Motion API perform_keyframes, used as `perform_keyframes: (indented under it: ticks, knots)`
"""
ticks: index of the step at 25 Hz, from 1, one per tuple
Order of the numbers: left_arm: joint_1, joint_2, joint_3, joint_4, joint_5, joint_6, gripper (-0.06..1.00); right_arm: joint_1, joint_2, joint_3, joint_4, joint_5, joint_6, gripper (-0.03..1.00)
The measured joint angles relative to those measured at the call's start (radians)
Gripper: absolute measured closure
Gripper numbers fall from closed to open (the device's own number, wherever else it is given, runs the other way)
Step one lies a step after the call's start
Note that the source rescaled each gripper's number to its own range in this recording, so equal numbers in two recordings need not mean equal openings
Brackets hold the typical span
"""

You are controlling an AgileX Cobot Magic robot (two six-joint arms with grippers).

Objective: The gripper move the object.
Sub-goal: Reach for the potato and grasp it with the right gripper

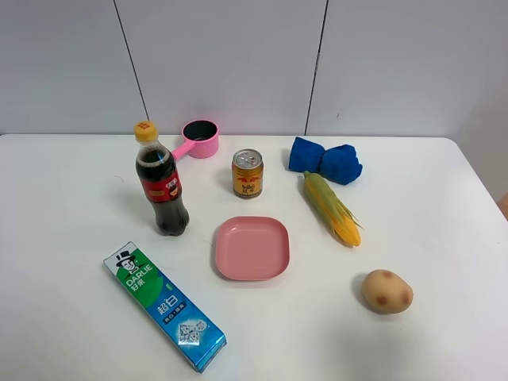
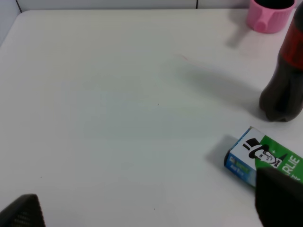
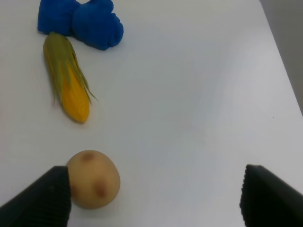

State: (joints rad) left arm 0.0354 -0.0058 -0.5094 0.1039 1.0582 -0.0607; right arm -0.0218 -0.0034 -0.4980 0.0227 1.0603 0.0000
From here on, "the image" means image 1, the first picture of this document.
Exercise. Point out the toy corn cob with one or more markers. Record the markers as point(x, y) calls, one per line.
point(332, 210)

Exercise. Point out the Darlie toothpaste box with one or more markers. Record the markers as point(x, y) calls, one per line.
point(197, 338)

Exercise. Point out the blue folded towel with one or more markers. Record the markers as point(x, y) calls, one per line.
point(339, 164)

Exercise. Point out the pink square plate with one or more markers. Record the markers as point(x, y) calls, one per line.
point(252, 248)

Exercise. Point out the pink toy saucepan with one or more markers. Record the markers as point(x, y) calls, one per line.
point(200, 140)

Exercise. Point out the toy potato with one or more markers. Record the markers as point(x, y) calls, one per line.
point(386, 293)

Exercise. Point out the cola bottle yellow cap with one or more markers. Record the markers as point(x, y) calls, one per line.
point(159, 177)

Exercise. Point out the gold energy drink can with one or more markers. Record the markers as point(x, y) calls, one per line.
point(247, 170)

